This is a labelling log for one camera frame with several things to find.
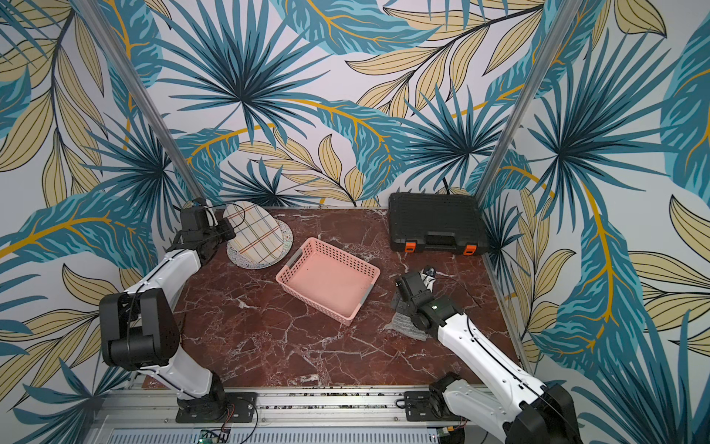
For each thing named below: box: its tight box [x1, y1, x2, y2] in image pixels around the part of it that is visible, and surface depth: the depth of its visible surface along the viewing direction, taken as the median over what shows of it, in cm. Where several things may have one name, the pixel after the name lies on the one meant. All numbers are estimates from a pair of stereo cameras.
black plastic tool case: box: [387, 192, 489, 257], surface depth 108 cm
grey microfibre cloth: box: [381, 311, 429, 342], surface depth 87 cm
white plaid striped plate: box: [222, 200, 284, 266], surface depth 102 cm
